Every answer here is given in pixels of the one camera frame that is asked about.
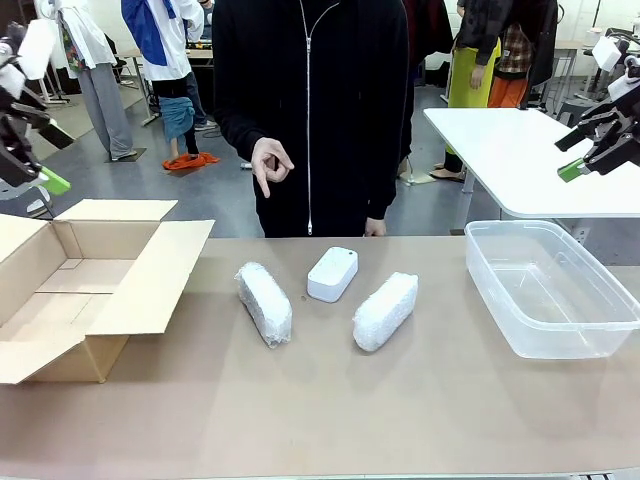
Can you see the person's left forearm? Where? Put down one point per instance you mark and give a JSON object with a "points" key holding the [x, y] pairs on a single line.
{"points": [[385, 190]]}

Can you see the white power socket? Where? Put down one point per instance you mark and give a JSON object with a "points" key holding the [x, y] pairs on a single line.
{"points": [[581, 236]]}

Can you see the white-legged background desk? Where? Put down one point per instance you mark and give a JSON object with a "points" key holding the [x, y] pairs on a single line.
{"points": [[150, 117]]}

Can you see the person in yellow apron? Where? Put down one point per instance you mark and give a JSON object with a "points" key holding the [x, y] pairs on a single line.
{"points": [[467, 75]]}

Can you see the person in black hoodie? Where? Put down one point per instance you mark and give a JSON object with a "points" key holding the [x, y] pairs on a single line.
{"points": [[350, 100]]}

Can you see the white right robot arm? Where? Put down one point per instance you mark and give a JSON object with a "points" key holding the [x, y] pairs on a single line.
{"points": [[607, 52]]}

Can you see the person's right forearm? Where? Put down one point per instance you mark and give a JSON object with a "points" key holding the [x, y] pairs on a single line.
{"points": [[235, 132]]}

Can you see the beige background table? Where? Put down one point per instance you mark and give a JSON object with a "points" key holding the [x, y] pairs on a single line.
{"points": [[570, 45]]}

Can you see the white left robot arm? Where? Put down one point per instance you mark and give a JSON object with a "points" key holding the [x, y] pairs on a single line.
{"points": [[37, 45]]}

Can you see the orange cloth on floor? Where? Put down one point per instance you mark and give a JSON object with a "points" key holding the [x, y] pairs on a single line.
{"points": [[187, 162]]}

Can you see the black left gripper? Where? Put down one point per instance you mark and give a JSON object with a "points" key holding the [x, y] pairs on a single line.
{"points": [[12, 150]]}

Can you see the person's right hand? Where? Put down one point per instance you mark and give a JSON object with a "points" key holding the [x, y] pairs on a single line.
{"points": [[270, 160]]}

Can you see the white unwrapped clock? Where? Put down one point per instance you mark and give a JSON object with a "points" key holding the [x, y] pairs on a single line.
{"points": [[330, 275]]}

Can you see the wooden-top side table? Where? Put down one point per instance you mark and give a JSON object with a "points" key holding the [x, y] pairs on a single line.
{"points": [[57, 97]]}

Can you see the person's left hand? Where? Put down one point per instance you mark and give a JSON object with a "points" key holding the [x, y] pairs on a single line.
{"points": [[376, 227]]}

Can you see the clear plastic bin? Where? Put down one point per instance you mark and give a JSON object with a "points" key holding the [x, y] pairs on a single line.
{"points": [[530, 290]]}

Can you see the open cardboard box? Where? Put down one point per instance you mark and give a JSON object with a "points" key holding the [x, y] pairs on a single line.
{"points": [[140, 290]]}

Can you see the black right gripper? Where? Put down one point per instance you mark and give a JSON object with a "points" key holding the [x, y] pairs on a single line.
{"points": [[617, 145]]}

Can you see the hanging dark garment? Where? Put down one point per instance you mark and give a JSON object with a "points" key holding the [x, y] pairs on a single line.
{"points": [[430, 25]]}

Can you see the white table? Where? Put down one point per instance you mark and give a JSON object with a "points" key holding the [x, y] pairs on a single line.
{"points": [[500, 150]]}

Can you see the plaid shirt orange trousers figure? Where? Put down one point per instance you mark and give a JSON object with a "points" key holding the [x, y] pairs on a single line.
{"points": [[507, 92]]}

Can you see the teal cloth on mannequin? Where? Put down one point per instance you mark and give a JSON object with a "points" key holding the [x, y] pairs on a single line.
{"points": [[177, 117]]}

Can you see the hanging dark coat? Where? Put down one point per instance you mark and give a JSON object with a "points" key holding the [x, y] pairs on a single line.
{"points": [[542, 40]]}

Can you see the mannequin with grey trousers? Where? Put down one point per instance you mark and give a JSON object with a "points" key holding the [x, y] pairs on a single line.
{"points": [[107, 115]]}

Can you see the mannequin with blue-white shirt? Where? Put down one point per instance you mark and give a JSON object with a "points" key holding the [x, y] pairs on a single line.
{"points": [[165, 40]]}

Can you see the bubble-wrapped clock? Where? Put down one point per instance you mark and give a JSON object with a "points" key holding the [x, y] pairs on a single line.
{"points": [[385, 312], [265, 305]]}

